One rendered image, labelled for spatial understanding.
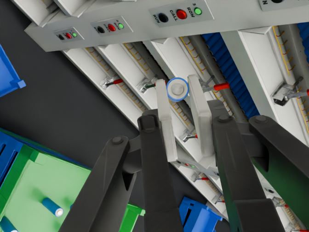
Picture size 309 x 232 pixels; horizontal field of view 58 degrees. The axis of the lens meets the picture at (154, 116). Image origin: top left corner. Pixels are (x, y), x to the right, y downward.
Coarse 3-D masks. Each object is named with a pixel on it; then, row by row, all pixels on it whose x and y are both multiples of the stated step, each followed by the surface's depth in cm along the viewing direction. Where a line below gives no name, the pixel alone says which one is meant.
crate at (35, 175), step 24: (24, 144) 55; (24, 168) 51; (48, 168) 59; (72, 168) 63; (0, 192) 52; (24, 192) 56; (48, 192) 60; (72, 192) 64; (0, 216) 49; (24, 216) 57; (48, 216) 60
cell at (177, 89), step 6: (174, 78) 22; (180, 78) 22; (168, 84) 22; (174, 84) 21; (180, 84) 21; (186, 84) 22; (168, 90) 22; (174, 90) 21; (180, 90) 21; (186, 90) 22; (168, 96) 22; (174, 96) 22; (180, 96) 22; (186, 96) 22
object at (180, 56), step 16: (160, 48) 60; (176, 48) 62; (192, 48) 64; (208, 48) 64; (224, 48) 67; (160, 64) 65; (176, 64) 63; (192, 64) 65; (208, 64) 65; (224, 64) 69; (208, 80) 68; (224, 80) 70; (240, 80) 74; (208, 96) 72; (224, 96) 73; (240, 96) 77; (240, 112) 77; (256, 112) 82
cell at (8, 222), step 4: (4, 216) 54; (4, 220) 52; (8, 220) 52; (0, 224) 52; (4, 224) 51; (8, 224) 51; (12, 224) 52; (4, 228) 50; (8, 228) 50; (12, 228) 50
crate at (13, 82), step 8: (0, 48) 82; (0, 56) 86; (0, 64) 86; (8, 64) 85; (0, 72) 86; (8, 72) 88; (16, 72) 85; (0, 80) 87; (8, 80) 88; (16, 80) 87; (0, 88) 87; (8, 88) 88; (16, 88) 85; (0, 96) 83
